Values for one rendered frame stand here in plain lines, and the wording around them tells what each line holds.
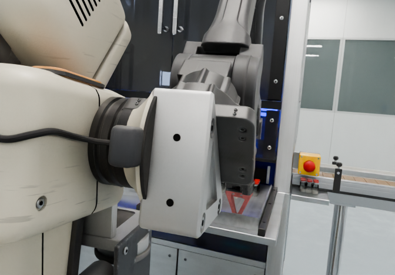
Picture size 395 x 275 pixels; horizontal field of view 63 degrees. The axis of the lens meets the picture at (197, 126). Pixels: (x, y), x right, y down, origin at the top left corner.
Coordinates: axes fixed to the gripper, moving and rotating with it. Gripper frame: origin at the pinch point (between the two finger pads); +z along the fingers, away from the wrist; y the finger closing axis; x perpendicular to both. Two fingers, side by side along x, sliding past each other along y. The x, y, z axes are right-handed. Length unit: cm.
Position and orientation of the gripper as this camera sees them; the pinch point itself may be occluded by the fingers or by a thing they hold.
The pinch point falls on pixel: (236, 215)
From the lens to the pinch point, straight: 88.4
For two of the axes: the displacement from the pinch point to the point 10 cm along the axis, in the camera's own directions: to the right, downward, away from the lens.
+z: -1.1, 9.9, -0.1
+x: -9.5, -1.0, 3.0
